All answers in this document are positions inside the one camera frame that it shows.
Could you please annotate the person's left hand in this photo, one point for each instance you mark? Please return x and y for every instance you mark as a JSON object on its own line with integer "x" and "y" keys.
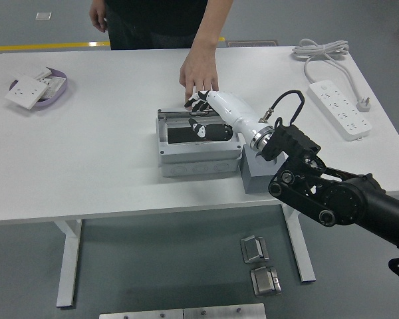
{"x": 199, "y": 71}

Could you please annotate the person's right hand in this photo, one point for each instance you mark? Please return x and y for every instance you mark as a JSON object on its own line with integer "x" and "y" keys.
{"x": 98, "y": 18}

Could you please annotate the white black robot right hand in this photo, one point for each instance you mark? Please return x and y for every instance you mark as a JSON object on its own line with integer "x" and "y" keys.
{"x": 236, "y": 114}

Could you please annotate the grey junction box with lid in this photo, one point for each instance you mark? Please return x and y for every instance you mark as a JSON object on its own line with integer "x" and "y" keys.
{"x": 196, "y": 156}

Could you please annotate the person's left forearm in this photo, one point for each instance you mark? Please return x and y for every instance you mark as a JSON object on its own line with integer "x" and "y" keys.
{"x": 209, "y": 26}

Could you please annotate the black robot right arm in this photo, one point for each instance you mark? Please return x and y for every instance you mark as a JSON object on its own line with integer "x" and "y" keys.
{"x": 345, "y": 199}

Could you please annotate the person's right forearm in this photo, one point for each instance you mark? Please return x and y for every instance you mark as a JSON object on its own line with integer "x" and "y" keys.
{"x": 97, "y": 2}

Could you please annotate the grey cube with round hole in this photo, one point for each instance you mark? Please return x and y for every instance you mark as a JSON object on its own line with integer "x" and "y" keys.
{"x": 256, "y": 181}

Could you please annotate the yellow floor tape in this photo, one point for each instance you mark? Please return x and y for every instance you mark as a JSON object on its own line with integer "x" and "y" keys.
{"x": 53, "y": 46}

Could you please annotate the small grey floor square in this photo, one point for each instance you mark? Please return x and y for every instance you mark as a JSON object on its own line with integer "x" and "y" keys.
{"x": 43, "y": 16}

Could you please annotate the person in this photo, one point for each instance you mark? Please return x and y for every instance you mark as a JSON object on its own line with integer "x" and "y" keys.
{"x": 153, "y": 23}

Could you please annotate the brown floor cover plate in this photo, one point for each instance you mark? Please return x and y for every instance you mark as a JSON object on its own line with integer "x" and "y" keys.
{"x": 252, "y": 43}

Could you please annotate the small printed socket plate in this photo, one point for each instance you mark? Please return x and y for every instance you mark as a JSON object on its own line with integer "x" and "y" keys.
{"x": 54, "y": 84}

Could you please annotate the purple oval tray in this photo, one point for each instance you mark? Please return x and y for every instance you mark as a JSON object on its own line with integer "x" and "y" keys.
{"x": 51, "y": 101}

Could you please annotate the open metal floor block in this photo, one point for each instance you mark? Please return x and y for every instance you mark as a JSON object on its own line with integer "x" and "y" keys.
{"x": 254, "y": 249}

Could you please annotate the white table leg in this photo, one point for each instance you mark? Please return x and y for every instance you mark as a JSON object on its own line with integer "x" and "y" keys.
{"x": 302, "y": 259}
{"x": 68, "y": 266}

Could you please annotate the closed metal floor block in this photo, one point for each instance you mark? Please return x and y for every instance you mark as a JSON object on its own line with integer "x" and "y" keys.
{"x": 266, "y": 280}

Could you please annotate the white wall switch plate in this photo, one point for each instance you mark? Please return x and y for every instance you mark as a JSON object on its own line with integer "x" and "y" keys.
{"x": 30, "y": 72}

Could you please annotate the large white wall socket plate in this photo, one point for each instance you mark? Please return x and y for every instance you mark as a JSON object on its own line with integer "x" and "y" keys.
{"x": 25, "y": 93}

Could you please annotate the metal base plate with screws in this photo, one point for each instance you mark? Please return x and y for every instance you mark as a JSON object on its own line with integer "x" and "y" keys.
{"x": 222, "y": 312}

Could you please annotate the long metal base plate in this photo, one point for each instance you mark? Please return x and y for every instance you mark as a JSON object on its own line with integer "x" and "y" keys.
{"x": 139, "y": 314}

